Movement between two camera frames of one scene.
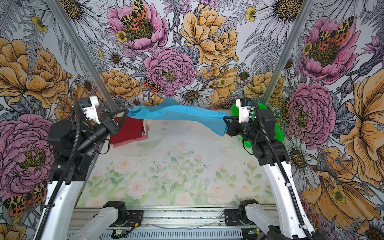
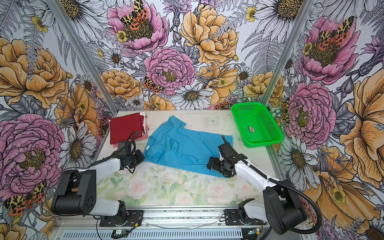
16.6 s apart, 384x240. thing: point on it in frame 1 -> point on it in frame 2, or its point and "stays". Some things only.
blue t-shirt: [170, 109] -> [175, 146]
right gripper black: [231, 127] -> [215, 166]
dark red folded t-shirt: [131, 128] stays
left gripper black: [110, 122] -> [141, 158]
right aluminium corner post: [304, 10] stays
